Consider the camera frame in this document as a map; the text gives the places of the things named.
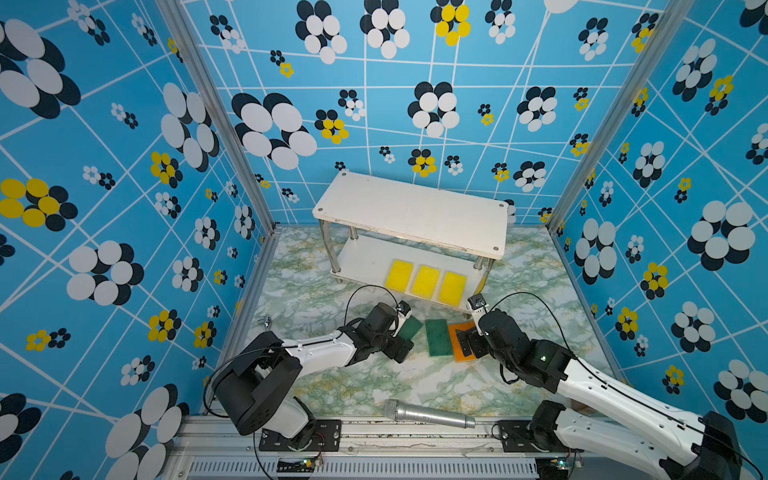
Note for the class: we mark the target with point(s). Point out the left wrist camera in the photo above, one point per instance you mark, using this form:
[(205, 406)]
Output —
[(403, 309)]

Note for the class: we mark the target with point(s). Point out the orange sponge left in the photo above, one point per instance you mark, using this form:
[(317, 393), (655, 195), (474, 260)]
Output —
[(459, 336)]

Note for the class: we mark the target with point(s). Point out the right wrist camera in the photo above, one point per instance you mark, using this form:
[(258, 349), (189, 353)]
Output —
[(476, 302)]

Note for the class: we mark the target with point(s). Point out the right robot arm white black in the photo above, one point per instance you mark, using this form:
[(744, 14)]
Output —
[(636, 430)]

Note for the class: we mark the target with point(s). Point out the aluminium frame post right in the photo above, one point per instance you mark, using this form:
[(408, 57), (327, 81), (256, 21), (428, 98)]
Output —
[(669, 24)]

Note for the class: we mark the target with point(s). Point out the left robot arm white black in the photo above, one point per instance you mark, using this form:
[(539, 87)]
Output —
[(255, 388)]

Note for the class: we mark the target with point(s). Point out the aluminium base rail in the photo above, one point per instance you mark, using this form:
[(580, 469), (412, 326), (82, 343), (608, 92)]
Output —
[(377, 448)]

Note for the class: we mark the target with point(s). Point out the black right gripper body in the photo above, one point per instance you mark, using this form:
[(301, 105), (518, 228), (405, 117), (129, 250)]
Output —
[(479, 345)]

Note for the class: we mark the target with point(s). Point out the aluminium frame post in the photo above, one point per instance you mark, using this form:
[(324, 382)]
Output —
[(174, 17), (669, 24)]

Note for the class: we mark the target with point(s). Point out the aluminium frame post left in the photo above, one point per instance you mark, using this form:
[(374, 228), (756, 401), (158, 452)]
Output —
[(174, 17)]

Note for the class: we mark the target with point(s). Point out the green sponge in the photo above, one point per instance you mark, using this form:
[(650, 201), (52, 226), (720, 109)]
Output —
[(410, 328), (438, 338)]

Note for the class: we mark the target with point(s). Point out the yellow sponge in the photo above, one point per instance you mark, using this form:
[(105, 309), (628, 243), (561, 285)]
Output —
[(399, 276), (452, 289), (425, 282)]

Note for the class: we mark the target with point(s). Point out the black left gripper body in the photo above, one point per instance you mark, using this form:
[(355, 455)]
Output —
[(392, 347)]

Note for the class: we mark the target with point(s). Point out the silver microphone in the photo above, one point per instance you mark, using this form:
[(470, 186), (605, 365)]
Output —
[(401, 412)]

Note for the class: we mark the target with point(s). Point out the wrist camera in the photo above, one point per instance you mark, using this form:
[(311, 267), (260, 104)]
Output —
[(403, 309), (476, 302)]

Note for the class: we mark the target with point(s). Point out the white two-tier shelf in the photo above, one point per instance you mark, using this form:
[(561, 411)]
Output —
[(368, 222)]

